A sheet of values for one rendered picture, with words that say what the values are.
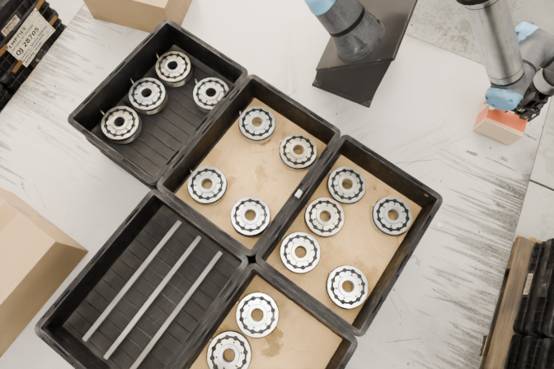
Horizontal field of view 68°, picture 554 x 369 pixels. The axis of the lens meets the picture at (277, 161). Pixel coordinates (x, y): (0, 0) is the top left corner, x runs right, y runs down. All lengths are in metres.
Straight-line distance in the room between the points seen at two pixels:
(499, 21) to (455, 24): 1.69
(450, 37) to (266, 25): 1.33
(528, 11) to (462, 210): 1.75
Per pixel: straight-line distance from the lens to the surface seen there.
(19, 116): 1.54
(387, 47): 1.19
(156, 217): 1.14
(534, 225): 2.32
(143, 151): 1.20
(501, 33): 0.98
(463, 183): 1.40
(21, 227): 1.18
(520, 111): 1.38
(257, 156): 1.15
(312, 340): 1.09
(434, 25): 2.59
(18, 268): 1.16
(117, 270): 1.14
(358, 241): 1.12
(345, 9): 1.15
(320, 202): 1.09
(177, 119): 1.22
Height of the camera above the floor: 1.91
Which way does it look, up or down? 71 degrees down
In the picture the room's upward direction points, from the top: 5 degrees clockwise
